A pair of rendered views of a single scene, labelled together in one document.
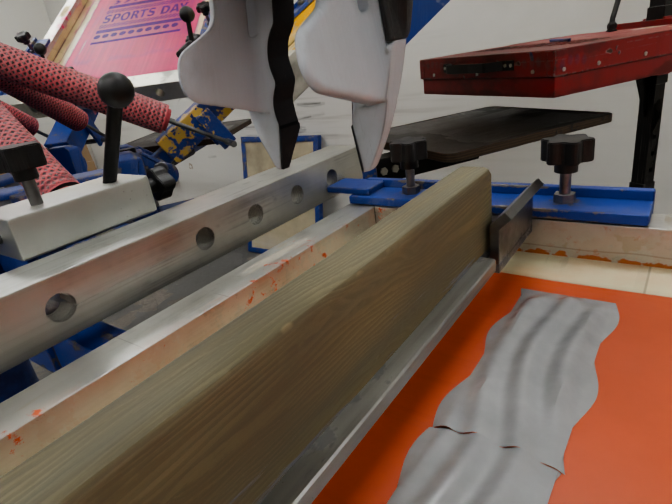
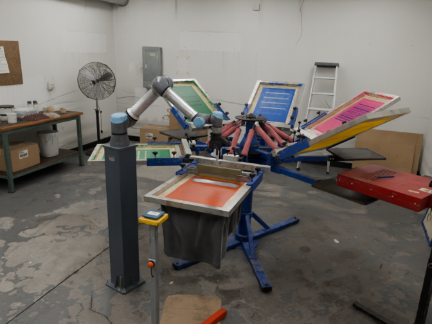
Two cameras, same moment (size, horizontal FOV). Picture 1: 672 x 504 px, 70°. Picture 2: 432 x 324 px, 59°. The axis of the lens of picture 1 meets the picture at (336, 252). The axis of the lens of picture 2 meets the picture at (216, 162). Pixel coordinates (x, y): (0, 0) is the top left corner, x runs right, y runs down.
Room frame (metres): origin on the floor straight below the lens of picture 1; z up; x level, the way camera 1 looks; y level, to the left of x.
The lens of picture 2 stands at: (-0.64, -2.61, 1.91)
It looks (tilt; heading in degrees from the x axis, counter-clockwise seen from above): 17 degrees down; 72
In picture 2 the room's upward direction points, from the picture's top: 2 degrees clockwise
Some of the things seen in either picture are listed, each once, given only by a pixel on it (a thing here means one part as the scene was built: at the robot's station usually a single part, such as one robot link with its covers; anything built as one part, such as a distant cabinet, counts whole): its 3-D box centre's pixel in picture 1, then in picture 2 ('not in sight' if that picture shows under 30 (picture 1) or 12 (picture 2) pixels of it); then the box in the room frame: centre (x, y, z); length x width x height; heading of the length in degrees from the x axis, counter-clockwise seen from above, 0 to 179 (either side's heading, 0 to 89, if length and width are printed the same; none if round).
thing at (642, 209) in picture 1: (481, 219); (254, 181); (0.47, -0.16, 0.97); 0.30 x 0.05 x 0.07; 52
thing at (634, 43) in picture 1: (571, 58); (394, 185); (1.29, -0.66, 1.06); 0.61 x 0.46 x 0.12; 112
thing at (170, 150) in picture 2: not in sight; (153, 144); (-0.14, 0.79, 1.05); 1.08 x 0.61 x 0.23; 172
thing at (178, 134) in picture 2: not in sight; (206, 144); (0.51, 1.28, 0.91); 1.34 x 0.40 x 0.08; 112
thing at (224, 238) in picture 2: not in sight; (231, 224); (0.24, -0.34, 0.74); 0.46 x 0.04 x 0.42; 52
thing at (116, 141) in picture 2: not in sight; (119, 137); (-0.47, 0.25, 1.25); 0.15 x 0.15 x 0.10
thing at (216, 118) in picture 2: not in sight; (216, 119); (0.22, 0.01, 1.42); 0.09 x 0.08 x 0.11; 150
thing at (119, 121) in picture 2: not in sight; (119, 122); (-0.46, 0.25, 1.37); 0.13 x 0.12 x 0.14; 60
